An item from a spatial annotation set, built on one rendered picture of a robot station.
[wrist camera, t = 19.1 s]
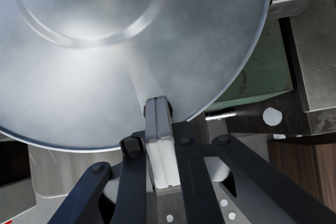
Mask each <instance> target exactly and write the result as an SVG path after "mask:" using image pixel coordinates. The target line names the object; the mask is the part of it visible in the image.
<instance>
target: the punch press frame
mask: <svg viewBox="0 0 336 224"><path fill-rule="evenodd" d="M292 90H294V88H293V84H292V79H291V75H290V70H289V65H288V61H287V56H286V51H285V47H284V42H283V38H282V33H281V28H280V24H279V19H272V20H266V21H265V23H264V26H263V29H262V32H261V34H260V37H259V39H258V42H257V44H256V46H255V48H254V50H253V52H252V54H251V55H250V57H249V59H248V61H247V62H246V64H245V66H244V67H243V68H242V70H241V71H240V73H239V74H238V76H237V77H236V78H235V80H234V81H233V82H232V83H231V84H230V86H229V87H228V88H227V89H226V90H225V91H224V92H223V93H222V94H221V95H220V96H219V97H218V98H217V99H216V100H215V101H214V102H213V103H212V104H211V105H210V106H209V107H207V108H206V109H205V110H204V111H208V110H215V111H209V112H205V118H206V121H210V120H216V119H222V118H228V117H234V116H236V111H235V108H234V107H233V108H227V109H222V108H226V107H231V106H237V105H243V104H249V103H255V102H261V101H263V100H266V99H269V98H272V97H275V96H278V95H280V94H283V93H286V92H289V91H292ZM216 109H221V110H216ZM8 141H17V140H16V139H13V138H11V137H9V136H6V135H4V134H2V133H0V142H8Z"/></svg>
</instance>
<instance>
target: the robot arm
mask: <svg viewBox="0 0 336 224"><path fill-rule="evenodd" d="M119 145H120V148H121V152H122V155H123V158H122V162H120V163H118V164H116V165H114V166H111V165H110V163H109V162H106V161H102V162H96V163H94V164H93V165H91V166H89V167H88V168H87V169H86V171H85V172H84V173H83V175H82V176H81V178H80V179H79V180H78V182H77V183H76V184H75V186H74V187H73V189H72V190H71V191H70V193H69V194H68V195H67V197H66V198H65V200H64V201H63V202H62V204H61V205H60V206H59V208H58V209H57V210H56V212H55V213H54V215H53V216H52V217H51V219H50V220H49V221H48V223H47V224H158V204H157V190H156V188H158V189H163V188H167V187H168V185H172V186H177V185H180V186H181V192H182V198H183V204H184V210H185V216H186V222H187V224H226V223H225V220H224V217H223V214H222V211H221V208H220V205H219V202H218V199H217V196H216V194H215V191H214V188H213V185H212V182H218V184H219V186H220V187H221V189H222V190H223V191H224V192H225V193H226V194H227V196H228V197H229V198H230V199H231V200H232V202H233V203H234V204H235V205H236V206H237V207H238V209H239V210H240V211H241V212H242V213H243V214H244V216H245V217H246V218H247V219H248V220H249V221H250V223H251V224H336V213H335V212H334V211H332V210H331V209H330V208H328V207H327V206H326V205H324V204H323V203H322V202H320V201H319V200H318V199H316V198H315V197H314V196H312V195H311V194H310V193H308V192H307V191H306V190H304V189H303V188H302V187H301V186H299V185H298V184H297V183H295V182H294V181H293V180H291V179H290V178H289V177H287V176H286V175H285V174H283V173H282V172H281V171H279V170H278V169H277V168H275V167H274V166H273V165H271V164H270V163H269V162H267V161H266V160H265V159H264V158H262V157H261V156H260V155H258V154H257V153H256V152H254V151H253V150H252V149H250V148H249V147H248V146H246V145H245V144H244V143H242V142H241V141H240V140H238V139H237V138H236V137H234V136H232V135H228V134H225V135H224V134H222V135H219V136H217V137H215V138H213V139H212V141H211V144H202V143H199V142H198V140H197V139H196V138H195V135H194V132H193V129H192V126H191V123H190V122H188V121H186V120H185V121H181V122H176V123H172V121H171V116H170V112H169V107H168V102H167V98H166V96H164V95H163V96H158V97H157V98H156V99H154V98H149V99H147V101H146V105H145V130H142V131H137V132H133V133H132V134H131V135H130V136H127V137H125V138H123V139H122V140H121V141H120V142H119Z"/></svg>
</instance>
